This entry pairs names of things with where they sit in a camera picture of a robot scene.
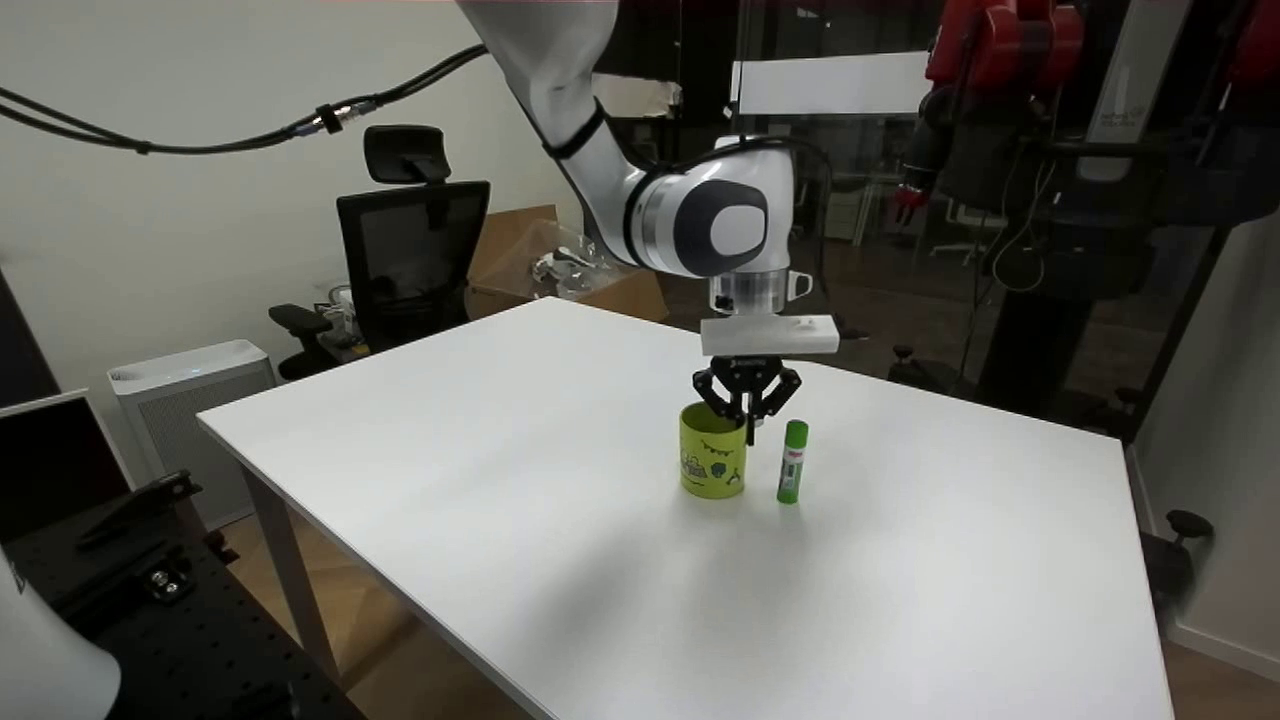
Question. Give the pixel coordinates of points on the red and black humanoid robot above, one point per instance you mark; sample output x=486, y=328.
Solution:
x=1007, y=44

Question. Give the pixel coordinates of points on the grey table leg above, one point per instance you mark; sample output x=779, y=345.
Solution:
x=284, y=560

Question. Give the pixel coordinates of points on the white box-shaped appliance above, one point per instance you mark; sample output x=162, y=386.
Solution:
x=187, y=413

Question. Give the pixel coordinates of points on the black clamp tool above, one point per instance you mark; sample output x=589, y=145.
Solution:
x=135, y=515

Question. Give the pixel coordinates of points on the black office chair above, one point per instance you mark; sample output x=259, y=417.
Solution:
x=401, y=272

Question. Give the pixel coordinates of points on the black flat monitor case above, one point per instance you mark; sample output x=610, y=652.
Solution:
x=53, y=461

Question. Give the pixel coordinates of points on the brown cardboard box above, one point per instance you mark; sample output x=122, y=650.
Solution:
x=504, y=252

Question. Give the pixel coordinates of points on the yellow-green plastic mug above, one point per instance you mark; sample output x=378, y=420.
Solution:
x=715, y=461

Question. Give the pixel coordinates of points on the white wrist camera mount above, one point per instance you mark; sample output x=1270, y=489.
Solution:
x=769, y=339

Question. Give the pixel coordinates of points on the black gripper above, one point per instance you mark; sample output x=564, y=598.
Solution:
x=750, y=365

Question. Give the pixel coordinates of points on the black perforated breadboard table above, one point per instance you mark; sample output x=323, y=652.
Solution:
x=202, y=652

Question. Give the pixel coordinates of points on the white board panel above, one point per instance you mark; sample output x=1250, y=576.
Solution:
x=854, y=82

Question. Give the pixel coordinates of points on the black glass partition post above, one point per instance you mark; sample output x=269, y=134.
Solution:
x=704, y=67

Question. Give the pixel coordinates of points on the clear plastic bag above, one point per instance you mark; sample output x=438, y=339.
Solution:
x=562, y=270

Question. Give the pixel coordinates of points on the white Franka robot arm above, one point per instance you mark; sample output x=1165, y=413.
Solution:
x=562, y=60

